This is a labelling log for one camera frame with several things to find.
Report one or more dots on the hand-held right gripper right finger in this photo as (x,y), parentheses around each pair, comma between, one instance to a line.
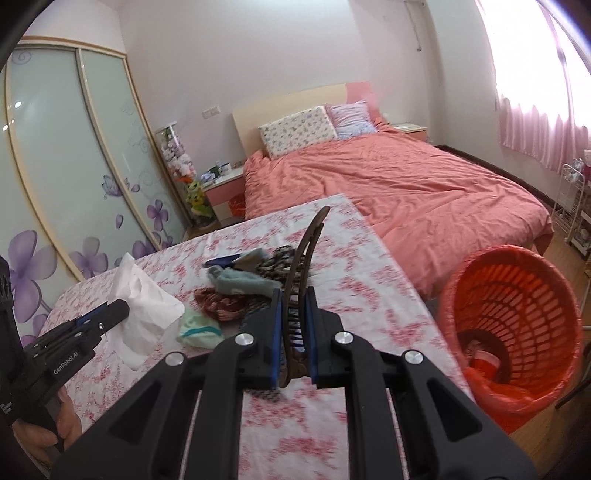
(314,341)

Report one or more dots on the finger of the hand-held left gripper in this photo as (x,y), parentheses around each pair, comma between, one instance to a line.
(92,313)
(111,314)

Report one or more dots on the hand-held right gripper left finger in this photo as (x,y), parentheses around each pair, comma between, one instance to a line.
(276,341)

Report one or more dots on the red patterned cloth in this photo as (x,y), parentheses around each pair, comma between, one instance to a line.
(221,304)

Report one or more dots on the orange plastic waste basket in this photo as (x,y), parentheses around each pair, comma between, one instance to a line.
(531,304)

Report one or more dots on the person's left hand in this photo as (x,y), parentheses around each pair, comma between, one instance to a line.
(71,420)

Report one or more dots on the grey teal cloth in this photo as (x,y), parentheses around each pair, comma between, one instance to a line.
(240,282)

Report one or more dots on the black white patterned scrunchie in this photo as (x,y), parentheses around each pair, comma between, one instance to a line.
(277,265)

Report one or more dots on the pale green cloth pouch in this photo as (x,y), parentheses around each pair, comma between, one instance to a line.
(198,330)

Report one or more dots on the grey beige cloth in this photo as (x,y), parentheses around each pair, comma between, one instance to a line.
(251,259)

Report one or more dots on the small red bin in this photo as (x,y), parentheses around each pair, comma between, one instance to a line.
(237,205)

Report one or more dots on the wardrobe with flower glass doors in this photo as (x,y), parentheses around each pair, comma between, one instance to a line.
(55,161)

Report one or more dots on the pink white nightstand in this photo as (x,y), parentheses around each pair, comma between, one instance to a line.
(221,194)
(411,131)

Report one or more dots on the stack of plush toys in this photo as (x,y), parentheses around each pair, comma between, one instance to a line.
(180,161)

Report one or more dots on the salmon pink duvet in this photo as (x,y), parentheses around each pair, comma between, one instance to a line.
(406,198)

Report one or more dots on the white mug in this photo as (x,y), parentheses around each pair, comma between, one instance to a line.
(225,169)

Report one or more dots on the white floral pillow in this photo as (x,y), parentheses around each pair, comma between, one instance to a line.
(298,131)

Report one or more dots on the pink striped pillow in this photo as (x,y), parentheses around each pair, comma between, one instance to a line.
(351,120)

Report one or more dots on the bed with beige headboard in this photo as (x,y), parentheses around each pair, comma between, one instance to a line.
(286,104)

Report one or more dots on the white shelf cart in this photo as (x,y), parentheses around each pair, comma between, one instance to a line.
(581,242)

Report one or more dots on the pink curtain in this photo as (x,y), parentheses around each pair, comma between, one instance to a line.
(531,129)

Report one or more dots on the white wall socket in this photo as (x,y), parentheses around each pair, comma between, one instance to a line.
(211,112)

